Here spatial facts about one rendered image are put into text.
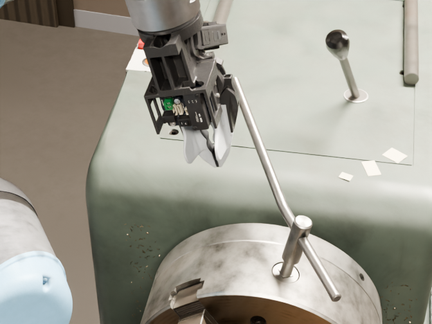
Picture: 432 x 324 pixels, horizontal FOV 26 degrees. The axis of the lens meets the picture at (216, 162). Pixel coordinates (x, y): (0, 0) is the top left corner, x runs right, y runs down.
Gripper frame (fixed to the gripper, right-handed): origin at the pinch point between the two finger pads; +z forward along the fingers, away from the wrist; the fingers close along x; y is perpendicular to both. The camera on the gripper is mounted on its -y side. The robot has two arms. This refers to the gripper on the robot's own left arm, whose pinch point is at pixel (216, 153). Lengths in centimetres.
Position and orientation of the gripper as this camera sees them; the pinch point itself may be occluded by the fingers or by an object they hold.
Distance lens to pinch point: 113.2
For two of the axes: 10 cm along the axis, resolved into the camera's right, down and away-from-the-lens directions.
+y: -1.7, 6.2, -7.7
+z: 2.4, 7.8, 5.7
